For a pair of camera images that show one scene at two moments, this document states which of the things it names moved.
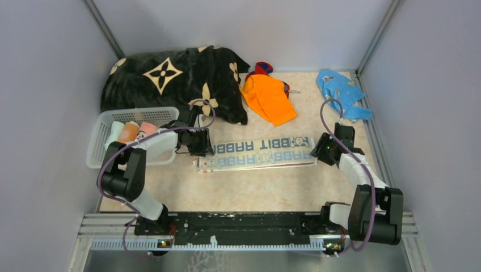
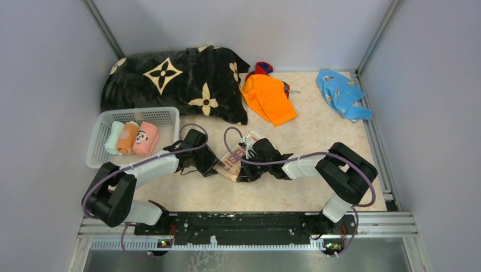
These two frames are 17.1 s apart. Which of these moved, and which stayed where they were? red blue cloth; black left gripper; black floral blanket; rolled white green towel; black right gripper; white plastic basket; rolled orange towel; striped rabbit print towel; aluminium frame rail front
Moved: black left gripper; black right gripper; striped rabbit print towel
Stayed: rolled white green towel; black floral blanket; aluminium frame rail front; white plastic basket; rolled orange towel; red blue cloth
